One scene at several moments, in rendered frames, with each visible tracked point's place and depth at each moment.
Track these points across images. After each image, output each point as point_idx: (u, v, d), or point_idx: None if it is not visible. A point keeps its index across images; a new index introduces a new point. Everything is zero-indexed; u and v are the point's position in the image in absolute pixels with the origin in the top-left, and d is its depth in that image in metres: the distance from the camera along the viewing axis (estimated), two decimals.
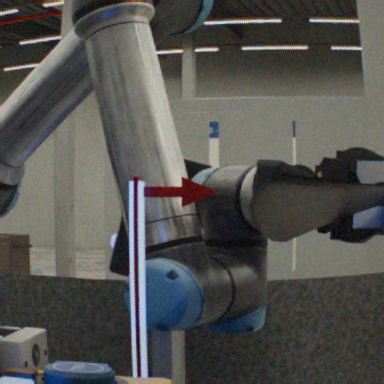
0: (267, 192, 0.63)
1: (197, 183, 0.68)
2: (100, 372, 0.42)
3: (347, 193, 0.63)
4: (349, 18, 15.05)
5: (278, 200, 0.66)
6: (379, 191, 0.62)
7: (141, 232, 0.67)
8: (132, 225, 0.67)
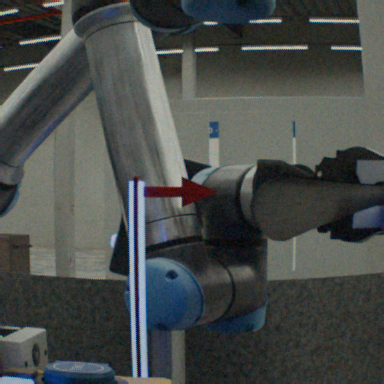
0: (267, 192, 0.63)
1: (197, 183, 0.68)
2: (100, 372, 0.42)
3: (347, 193, 0.63)
4: (349, 18, 15.05)
5: (278, 200, 0.66)
6: (379, 191, 0.62)
7: (141, 232, 0.67)
8: (132, 225, 0.67)
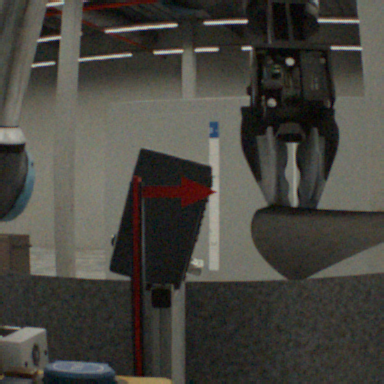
0: (260, 225, 0.67)
1: (197, 183, 0.68)
2: (100, 372, 0.42)
3: (338, 223, 0.67)
4: (349, 18, 15.05)
5: (276, 234, 0.70)
6: (367, 219, 0.65)
7: (141, 232, 0.67)
8: (132, 225, 0.67)
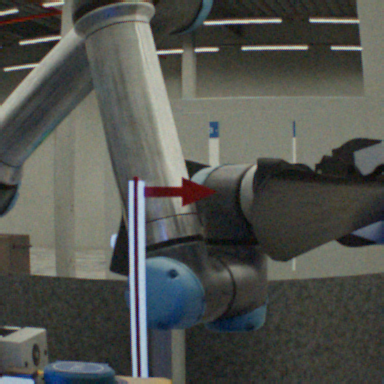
0: None
1: (197, 183, 0.68)
2: (100, 372, 0.42)
3: None
4: (349, 18, 15.05)
5: None
6: None
7: (141, 232, 0.67)
8: (132, 225, 0.67)
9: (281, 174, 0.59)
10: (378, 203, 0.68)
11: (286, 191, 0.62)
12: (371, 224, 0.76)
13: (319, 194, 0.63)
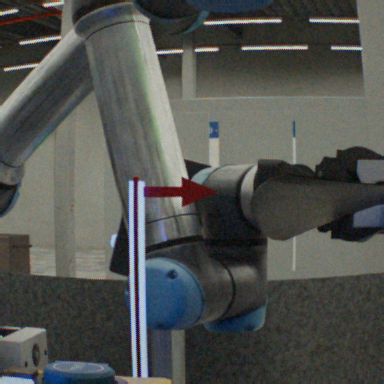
0: None
1: (197, 183, 0.68)
2: (100, 372, 0.42)
3: None
4: (349, 18, 15.05)
5: None
6: None
7: (141, 232, 0.67)
8: (132, 225, 0.67)
9: (281, 178, 0.59)
10: (378, 195, 0.68)
11: (286, 190, 0.62)
12: (370, 207, 0.77)
13: (319, 192, 0.63)
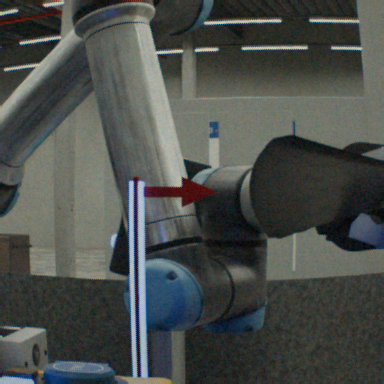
0: None
1: (197, 183, 0.68)
2: (100, 372, 0.42)
3: None
4: (349, 18, 15.05)
5: None
6: None
7: (141, 232, 0.67)
8: (132, 225, 0.67)
9: (283, 139, 0.59)
10: (378, 187, 0.68)
11: (287, 159, 0.62)
12: (368, 211, 0.77)
13: (319, 167, 0.63)
